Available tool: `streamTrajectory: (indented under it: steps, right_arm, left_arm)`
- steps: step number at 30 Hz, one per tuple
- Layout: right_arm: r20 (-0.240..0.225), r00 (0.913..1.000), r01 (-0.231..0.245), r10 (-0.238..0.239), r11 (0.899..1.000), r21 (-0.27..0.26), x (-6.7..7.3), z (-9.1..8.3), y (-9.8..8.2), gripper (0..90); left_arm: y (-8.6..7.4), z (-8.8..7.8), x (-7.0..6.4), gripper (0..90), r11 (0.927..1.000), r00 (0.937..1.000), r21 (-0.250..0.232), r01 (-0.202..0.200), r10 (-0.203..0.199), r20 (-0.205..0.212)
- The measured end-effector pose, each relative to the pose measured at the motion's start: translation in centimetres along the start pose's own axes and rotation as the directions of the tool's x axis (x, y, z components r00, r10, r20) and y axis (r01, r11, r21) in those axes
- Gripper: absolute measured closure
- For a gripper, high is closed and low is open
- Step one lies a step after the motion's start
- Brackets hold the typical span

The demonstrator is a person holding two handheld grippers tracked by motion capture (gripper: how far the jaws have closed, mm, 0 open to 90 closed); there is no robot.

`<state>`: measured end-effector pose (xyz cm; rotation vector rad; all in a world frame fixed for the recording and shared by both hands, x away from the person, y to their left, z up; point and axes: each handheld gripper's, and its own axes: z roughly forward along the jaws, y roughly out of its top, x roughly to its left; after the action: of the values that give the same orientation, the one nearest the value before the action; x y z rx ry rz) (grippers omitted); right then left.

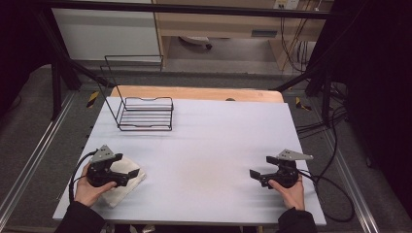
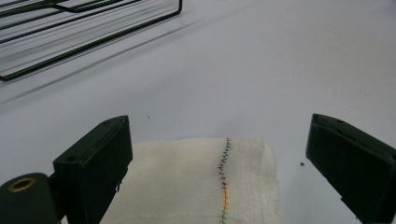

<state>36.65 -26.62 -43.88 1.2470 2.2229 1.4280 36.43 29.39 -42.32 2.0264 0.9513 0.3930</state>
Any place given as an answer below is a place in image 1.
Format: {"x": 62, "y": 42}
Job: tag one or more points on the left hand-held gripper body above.
{"x": 98, "y": 176}

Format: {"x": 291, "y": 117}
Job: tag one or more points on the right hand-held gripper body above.
{"x": 289, "y": 174}

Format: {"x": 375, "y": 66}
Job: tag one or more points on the white towel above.
{"x": 128, "y": 191}

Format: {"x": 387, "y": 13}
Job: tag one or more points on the person's left hand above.
{"x": 85, "y": 193}

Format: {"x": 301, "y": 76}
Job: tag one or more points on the person's right hand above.
{"x": 293, "y": 197}

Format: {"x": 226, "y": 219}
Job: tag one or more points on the yellow black tape strip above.
{"x": 92, "y": 99}
{"x": 302, "y": 104}

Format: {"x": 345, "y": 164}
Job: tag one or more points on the white table cover sheet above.
{"x": 200, "y": 155}

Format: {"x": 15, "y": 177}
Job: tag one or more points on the wooden table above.
{"x": 194, "y": 93}

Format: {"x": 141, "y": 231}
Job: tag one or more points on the black curtain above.
{"x": 16, "y": 48}
{"x": 379, "y": 97}

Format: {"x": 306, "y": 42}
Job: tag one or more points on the white cabinet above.
{"x": 103, "y": 35}

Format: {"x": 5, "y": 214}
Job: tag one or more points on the white chair base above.
{"x": 196, "y": 41}

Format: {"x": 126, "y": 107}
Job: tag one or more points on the light wooden desk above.
{"x": 226, "y": 26}

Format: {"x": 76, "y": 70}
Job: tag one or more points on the aluminium floor rail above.
{"x": 32, "y": 155}
{"x": 353, "y": 184}

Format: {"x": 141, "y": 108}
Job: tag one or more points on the black metal frame leg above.
{"x": 317, "y": 77}
{"x": 60, "y": 64}

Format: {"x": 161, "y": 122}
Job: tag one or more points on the white wall socket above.
{"x": 286, "y": 4}

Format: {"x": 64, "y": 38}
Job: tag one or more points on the black metal frame crossbar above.
{"x": 194, "y": 9}

